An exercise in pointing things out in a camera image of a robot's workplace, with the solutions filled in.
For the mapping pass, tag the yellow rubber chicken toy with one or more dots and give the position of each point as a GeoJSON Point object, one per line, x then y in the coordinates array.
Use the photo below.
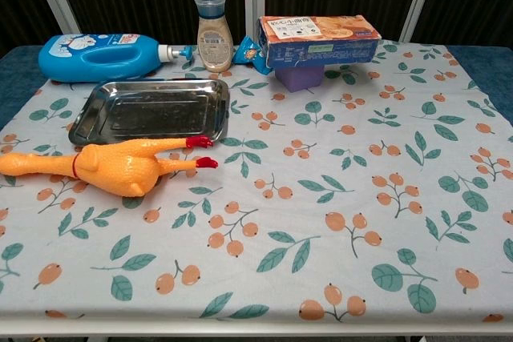
{"type": "Point", "coordinates": [120, 166]}

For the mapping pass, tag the stainless steel rectangular tray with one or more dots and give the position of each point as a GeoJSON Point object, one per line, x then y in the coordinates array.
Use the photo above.
{"type": "Point", "coordinates": [152, 111]}

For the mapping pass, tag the floral fruit print tablecloth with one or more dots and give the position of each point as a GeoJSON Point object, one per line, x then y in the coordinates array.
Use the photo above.
{"type": "Point", "coordinates": [280, 218]}

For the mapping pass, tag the purple block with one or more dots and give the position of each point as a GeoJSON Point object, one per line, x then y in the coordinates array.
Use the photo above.
{"type": "Point", "coordinates": [298, 77]}

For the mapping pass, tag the blue snack packet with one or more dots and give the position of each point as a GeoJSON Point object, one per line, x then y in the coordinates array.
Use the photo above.
{"type": "Point", "coordinates": [249, 53]}

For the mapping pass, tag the beige sauce bottle clear cap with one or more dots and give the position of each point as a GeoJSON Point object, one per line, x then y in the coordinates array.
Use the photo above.
{"type": "Point", "coordinates": [215, 43]}

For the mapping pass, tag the blue orange cookie box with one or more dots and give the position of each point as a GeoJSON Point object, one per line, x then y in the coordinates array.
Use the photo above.
{"type": "Point", "coordinates": [320, 43]}

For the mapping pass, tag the blue detergent pump bottle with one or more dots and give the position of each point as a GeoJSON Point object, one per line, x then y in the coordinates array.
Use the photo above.
{"type": "Point", "coordinates": [80, 59]}

